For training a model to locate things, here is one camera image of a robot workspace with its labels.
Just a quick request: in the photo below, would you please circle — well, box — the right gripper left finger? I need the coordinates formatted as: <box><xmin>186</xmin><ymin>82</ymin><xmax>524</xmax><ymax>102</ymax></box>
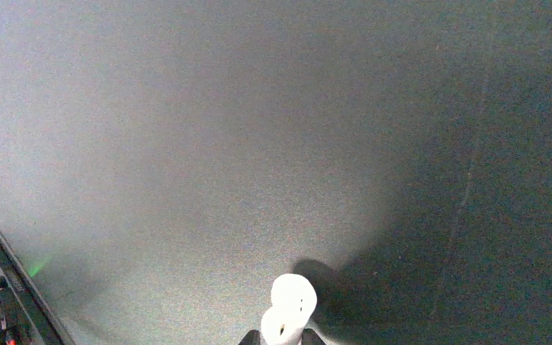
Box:
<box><xmin>239</xmin><ymin>329</ymin><xmax>262</xmax><ymax>345</ymax></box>

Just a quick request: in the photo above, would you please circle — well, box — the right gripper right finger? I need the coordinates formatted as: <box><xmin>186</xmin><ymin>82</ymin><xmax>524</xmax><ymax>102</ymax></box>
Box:
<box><xmin>300</xmin><ymin>328</ymin><xmax>326</xmax><ymax>345</ymax></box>

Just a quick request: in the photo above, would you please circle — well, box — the white earbud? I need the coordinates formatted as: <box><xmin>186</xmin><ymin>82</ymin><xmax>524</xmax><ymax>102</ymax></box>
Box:
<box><xmin>260</xmin><ymin>273</ymin><xmax>318</xmax><ymax>345</ymax></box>

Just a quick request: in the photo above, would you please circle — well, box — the black front mounting rail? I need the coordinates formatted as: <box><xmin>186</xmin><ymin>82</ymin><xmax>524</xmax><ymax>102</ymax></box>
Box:
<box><xmin>0</xmin><ymin>232</ymin><xmax>75</xmax><ymax>345</ymax></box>

